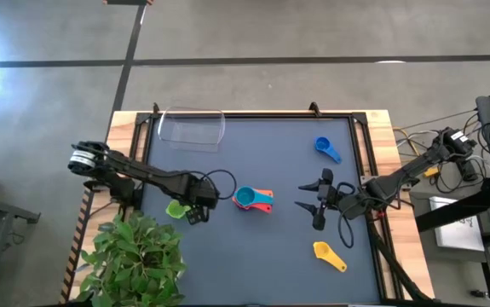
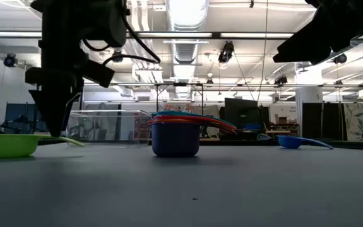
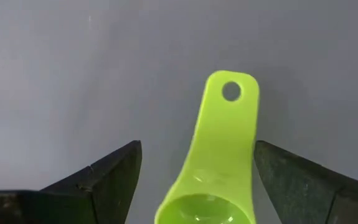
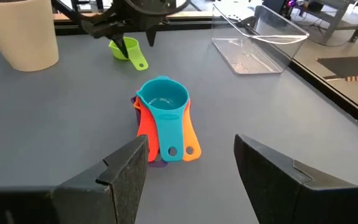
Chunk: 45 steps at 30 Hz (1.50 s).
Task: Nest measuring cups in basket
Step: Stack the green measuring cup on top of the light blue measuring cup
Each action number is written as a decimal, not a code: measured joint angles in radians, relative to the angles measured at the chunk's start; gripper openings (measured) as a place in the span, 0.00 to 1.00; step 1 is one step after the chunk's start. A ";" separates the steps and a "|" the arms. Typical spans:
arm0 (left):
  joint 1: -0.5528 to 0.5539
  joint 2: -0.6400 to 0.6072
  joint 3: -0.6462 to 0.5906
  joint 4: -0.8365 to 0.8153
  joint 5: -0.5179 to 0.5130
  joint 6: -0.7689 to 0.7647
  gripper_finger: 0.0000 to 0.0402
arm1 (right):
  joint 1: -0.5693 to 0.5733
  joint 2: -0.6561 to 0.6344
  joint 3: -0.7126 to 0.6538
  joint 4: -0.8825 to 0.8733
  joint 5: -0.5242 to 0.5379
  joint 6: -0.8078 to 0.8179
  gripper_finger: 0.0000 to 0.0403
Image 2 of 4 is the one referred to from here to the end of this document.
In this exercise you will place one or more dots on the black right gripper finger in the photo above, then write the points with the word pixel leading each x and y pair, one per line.
pixel 307 44

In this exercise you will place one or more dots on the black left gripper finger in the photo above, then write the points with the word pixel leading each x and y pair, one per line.
pixel 53 110
pixel 75 96

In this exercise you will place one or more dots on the green measuring cup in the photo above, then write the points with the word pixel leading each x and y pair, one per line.
pixel 9 146

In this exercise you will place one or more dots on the orange measuring cup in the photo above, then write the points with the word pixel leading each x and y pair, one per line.
pixel 168 121

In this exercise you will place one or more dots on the small blue measuring cup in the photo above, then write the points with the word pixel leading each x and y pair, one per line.
pixel 290 142

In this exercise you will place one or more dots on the teal measuring cup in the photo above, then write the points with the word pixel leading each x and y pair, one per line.
pixel 175 113

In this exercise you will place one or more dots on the purple measuring cup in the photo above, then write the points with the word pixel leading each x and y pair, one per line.
pixel 175 140

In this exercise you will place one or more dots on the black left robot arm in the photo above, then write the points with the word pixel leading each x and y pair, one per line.
pixel 74 19

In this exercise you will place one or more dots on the clear plastic basket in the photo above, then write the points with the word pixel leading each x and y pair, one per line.
pixel 105 126

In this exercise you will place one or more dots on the black monitor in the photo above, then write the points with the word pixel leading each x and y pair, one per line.
pixel 241 110

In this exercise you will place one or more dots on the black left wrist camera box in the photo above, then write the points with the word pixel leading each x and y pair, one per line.
pixel 100 73

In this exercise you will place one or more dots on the hanging black ceiling camera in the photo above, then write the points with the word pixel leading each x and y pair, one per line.
pixel 10 60
pixel 280 80
pixel 226 53
pixel 117 56

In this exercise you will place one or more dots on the black metal frame stand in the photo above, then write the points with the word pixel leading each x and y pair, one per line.
pixel 180 84

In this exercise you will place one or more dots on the silver air duct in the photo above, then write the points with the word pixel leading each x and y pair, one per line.
pixel 186 19

